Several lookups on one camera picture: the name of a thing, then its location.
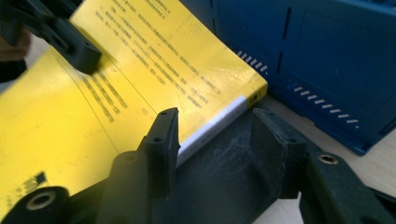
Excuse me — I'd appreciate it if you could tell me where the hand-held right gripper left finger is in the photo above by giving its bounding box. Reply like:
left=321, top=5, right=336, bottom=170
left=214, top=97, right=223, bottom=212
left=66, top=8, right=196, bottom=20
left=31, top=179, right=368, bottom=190
left=94, top=106, right=181, bottom=224

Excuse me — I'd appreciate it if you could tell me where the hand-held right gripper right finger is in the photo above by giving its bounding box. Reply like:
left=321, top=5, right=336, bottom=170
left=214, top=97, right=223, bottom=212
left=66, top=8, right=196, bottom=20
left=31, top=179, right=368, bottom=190
left=250, top=107, right=396, bottom=224

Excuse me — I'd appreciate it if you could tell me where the blue plastic file rack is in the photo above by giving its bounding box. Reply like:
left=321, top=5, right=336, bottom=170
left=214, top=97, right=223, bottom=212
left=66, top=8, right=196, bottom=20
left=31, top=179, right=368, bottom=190
left=180, top=0, right=396, bottom=157

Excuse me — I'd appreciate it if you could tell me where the yellow book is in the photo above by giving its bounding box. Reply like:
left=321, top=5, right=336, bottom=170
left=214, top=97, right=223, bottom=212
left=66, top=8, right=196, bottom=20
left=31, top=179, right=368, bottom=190
left=0, top=0, right=269, bottom=216

